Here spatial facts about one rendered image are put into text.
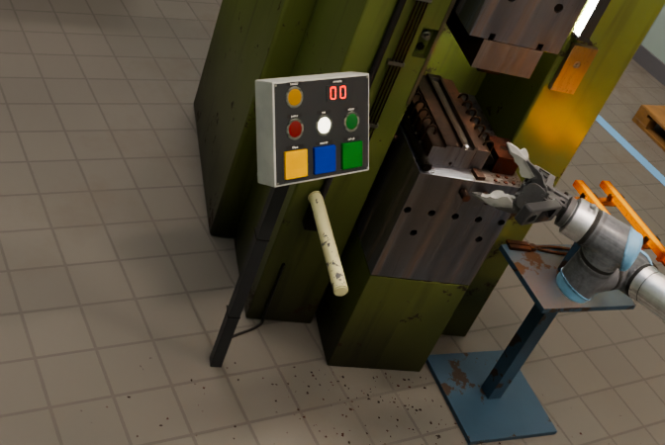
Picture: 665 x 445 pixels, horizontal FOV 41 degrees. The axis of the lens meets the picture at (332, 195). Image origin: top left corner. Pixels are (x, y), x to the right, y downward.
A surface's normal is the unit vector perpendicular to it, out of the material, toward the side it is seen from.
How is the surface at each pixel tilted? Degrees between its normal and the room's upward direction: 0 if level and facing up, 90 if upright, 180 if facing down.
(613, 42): 90
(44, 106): 0
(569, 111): 90
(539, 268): 0
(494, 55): 90
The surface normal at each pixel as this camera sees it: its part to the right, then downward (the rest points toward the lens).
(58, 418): 0.32, -0.76
